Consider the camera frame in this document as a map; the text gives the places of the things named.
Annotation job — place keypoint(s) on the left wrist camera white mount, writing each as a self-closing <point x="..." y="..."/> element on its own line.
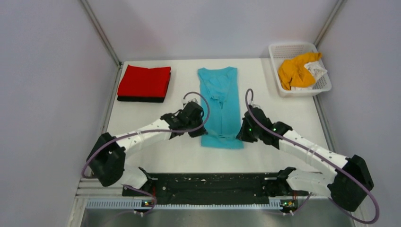
<point x="185" y="101"/>

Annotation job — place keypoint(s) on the white plastic basket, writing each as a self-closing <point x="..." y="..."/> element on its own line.
<point x="285" y="51"/>

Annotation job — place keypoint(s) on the orange t shirt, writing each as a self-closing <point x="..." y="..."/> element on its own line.
<point x="292" y="72"/>

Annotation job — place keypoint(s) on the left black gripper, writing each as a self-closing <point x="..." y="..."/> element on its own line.
<point x="202" y="132"/>

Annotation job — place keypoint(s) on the white cable duct strip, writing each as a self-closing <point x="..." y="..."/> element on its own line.
<point x="145" y="204"/>

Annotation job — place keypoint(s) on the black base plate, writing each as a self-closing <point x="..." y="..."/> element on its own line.
<point x="217" y="188"/>

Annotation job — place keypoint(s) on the white t shirt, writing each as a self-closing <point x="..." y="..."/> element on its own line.
<point x="316" y="69"/>

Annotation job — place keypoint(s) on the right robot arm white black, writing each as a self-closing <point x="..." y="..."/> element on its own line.
<point x="345" y="180"/>

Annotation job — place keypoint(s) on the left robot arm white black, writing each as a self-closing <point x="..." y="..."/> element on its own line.
<point x="108" y="158"/>

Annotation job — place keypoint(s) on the teal t shirt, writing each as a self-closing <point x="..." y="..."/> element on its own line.
<point x="220" y="89"/>

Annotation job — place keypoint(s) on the folded red t shirt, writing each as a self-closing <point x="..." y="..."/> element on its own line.
<point x="134" y="71"/>

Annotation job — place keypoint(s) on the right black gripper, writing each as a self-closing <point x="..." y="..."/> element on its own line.
<point x="242" y="135"/>

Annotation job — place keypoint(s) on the folded black t shirt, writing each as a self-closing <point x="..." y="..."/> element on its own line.
<point x="137" y="99"/>

